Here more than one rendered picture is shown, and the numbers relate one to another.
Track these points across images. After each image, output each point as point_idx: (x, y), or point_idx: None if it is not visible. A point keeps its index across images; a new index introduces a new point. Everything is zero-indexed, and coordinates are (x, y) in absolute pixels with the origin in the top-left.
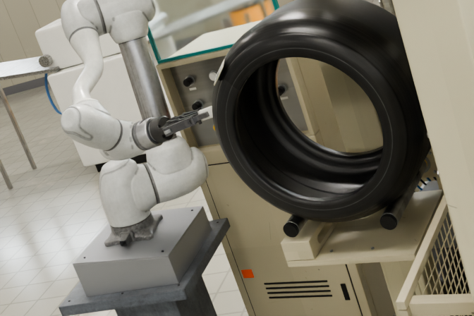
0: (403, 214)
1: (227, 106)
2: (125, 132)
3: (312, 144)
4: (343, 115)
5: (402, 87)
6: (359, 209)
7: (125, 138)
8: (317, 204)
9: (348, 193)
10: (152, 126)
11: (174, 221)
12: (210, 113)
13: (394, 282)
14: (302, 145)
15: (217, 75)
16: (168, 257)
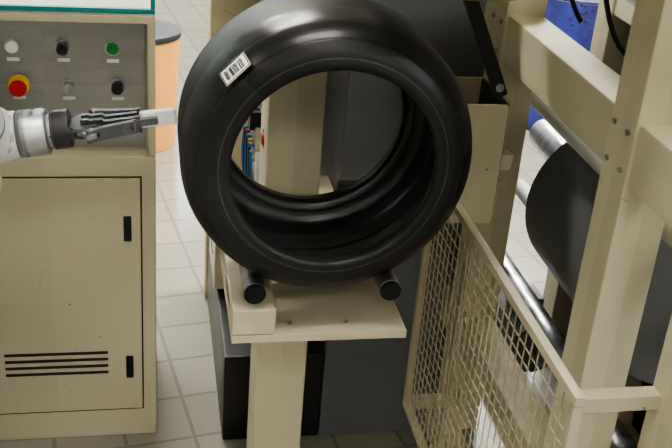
0: None
1: (235, 118)
2: (6, 125)
3: (247, 178)
4: (279, 144)
5: (468, 134)
6: (364, 273)
7: (6, 136)
8: (312, 264)
9: (301, 248)
10: (57, 124)
11: None
12: (160, 120)
13: (268, 358)
14: (235, 178)
15: (234, 73)
16: None
